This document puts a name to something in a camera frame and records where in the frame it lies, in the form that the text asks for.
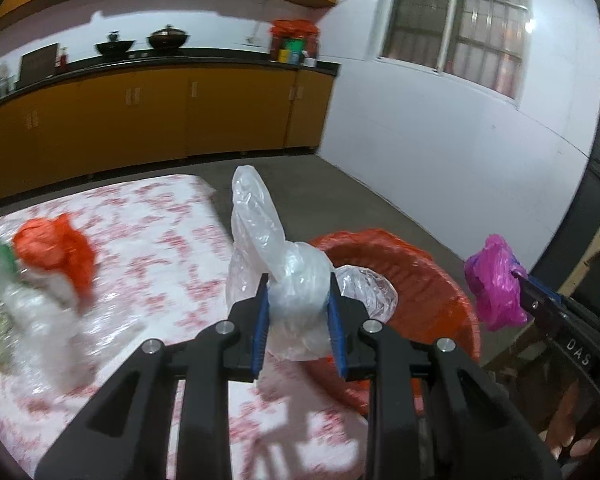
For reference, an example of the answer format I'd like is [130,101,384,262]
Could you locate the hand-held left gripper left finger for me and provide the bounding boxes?
[34,274,272,480]

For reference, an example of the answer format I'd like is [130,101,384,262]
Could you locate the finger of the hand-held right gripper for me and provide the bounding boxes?
[517,277,567,335]
[510,259,578,308]

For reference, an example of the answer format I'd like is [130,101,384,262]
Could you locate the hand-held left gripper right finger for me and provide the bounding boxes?
[327,274,565,480]

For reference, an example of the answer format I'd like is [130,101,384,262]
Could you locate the pink plastic bag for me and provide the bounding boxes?
[463,234,531,332]

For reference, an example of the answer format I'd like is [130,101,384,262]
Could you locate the white plastic bag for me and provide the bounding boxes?
[225,165,338,363]

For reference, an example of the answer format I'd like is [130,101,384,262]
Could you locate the orange lined bin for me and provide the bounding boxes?
[307,229,481,416]

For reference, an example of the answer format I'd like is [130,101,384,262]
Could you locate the large clear bubble wrap sheet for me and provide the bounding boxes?
[0,220,146,392]

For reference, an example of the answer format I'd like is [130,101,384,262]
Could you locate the person's right hand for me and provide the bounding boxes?
[544,379,600,462]

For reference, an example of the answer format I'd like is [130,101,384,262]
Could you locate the floral tablecloth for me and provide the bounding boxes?
[0,174,372,480]

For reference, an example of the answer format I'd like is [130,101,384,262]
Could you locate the orange plastic bag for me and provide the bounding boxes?
[12,214,97,301]

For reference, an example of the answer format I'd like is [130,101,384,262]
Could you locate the yellow lower kitchen cabinets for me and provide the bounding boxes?
[0,62,339,211]

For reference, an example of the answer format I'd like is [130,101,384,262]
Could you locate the barred window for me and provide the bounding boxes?
[380,0,532,107]

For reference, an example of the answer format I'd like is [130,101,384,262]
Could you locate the gold green foil wrapper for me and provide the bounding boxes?
[0,312,19,374]

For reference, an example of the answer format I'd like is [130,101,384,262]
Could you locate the black kitchen countertop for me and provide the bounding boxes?
[0,47,342,111]

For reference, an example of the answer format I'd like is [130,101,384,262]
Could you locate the red plastic bag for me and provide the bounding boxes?
[270,19,322,61]

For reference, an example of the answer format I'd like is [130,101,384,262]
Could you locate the black wok with lid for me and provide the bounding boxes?
[146,24,191,51]

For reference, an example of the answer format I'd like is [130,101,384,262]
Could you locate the black open wok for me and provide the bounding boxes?
[95,31,135,57]

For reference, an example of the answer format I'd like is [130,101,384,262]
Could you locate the brown board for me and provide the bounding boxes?
[19,44,60,88]

